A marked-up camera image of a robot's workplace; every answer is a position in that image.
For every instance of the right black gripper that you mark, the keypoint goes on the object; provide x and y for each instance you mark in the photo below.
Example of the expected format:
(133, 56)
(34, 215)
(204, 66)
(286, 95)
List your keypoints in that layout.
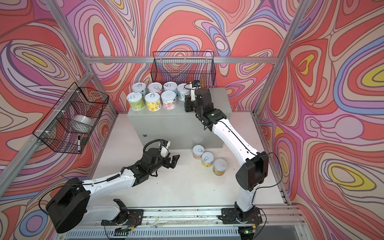
(188, 102)

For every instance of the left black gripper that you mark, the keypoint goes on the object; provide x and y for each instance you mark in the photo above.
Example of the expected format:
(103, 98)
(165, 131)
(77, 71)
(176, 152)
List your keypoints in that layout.
(173, 162)

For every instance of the can blue green label front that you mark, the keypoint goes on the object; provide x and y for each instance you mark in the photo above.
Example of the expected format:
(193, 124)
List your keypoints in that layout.
(183, 91)

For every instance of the can plain lid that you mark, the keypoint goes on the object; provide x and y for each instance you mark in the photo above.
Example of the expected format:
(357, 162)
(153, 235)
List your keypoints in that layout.
(169, 99)

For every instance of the can blue label back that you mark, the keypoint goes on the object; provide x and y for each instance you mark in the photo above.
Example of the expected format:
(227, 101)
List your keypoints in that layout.
(171, 86)

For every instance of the can yellow label front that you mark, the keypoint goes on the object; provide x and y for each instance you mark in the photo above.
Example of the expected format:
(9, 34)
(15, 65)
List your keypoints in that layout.
(153, 102)

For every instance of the can pink label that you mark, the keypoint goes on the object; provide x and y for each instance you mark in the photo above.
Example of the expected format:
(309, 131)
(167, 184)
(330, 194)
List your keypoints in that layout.
(198, 151)
(155, 88)

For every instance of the can green yellow label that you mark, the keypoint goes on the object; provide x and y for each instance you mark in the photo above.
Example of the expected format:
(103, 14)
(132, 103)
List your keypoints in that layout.
(136, 101)

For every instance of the can red label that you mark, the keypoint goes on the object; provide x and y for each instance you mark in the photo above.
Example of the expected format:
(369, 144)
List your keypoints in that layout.
(140, 88)

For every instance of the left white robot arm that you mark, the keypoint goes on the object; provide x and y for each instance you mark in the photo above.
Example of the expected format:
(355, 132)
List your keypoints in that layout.
(73, 204)

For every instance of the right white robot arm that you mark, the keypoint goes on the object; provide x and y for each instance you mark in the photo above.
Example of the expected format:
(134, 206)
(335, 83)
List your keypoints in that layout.
(253, 164)

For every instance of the grey metal cabinet box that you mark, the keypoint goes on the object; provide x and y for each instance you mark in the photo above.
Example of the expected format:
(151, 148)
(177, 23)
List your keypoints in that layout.
(182, 129)

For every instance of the can pink label back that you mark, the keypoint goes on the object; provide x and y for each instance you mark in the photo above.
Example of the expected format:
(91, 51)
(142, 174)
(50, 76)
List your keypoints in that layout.
(198, 151)

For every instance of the can yellow label right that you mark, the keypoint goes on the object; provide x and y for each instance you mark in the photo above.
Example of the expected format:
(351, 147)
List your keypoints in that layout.
(207, 159)

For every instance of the can orange label plastic lid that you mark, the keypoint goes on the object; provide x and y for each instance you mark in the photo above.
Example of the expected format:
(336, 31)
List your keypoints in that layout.
(220, 166)

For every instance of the black marker pen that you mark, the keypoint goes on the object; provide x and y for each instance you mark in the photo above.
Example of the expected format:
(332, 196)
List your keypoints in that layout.
(79, 144)

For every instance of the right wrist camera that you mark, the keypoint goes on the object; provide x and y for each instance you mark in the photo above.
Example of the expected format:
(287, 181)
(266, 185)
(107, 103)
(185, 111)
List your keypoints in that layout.
(195, 84)

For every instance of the black wire basket back wall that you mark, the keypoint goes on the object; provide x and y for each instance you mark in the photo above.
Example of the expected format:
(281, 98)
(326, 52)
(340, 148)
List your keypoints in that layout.
(183, 67)

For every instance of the black wire basket wall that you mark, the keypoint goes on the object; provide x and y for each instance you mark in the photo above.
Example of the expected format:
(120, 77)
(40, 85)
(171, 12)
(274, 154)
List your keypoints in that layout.
(183, 67)
(79, 110)

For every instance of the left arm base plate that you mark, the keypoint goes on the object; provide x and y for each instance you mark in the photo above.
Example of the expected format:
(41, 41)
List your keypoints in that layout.
(131, 218)

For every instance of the black wire basket left wall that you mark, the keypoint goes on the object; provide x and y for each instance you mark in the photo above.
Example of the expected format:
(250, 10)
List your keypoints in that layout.
(79, 110)

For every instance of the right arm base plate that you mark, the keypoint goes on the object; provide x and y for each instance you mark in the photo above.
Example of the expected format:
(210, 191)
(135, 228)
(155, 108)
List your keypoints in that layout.
(236, 216)

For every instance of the aluminium rail front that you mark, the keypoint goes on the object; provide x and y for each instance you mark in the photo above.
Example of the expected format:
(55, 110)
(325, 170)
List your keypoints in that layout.
(182, 216)

